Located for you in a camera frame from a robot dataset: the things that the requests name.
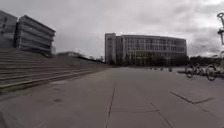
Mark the grey building with horizontal bands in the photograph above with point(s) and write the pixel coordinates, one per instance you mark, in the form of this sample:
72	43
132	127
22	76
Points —
31	35

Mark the parked bicycle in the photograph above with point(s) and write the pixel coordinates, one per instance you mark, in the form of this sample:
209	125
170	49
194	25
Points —
194	70
213	70

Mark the large glass-fronted building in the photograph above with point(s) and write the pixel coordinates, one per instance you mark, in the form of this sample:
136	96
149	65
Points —
146	50

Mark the row of dark trees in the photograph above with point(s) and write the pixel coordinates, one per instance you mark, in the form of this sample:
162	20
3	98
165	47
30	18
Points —
203	60

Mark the row of low bollards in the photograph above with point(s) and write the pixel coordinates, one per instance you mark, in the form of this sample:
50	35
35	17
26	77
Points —
160	68

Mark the wide grey concrete steps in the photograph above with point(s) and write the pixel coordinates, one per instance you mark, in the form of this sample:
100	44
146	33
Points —
30	68

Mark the grey concrete slab plaza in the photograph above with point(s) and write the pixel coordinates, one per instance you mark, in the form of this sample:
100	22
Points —
133	96

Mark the lamp post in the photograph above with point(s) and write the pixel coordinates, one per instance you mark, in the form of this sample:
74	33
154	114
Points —
221	30

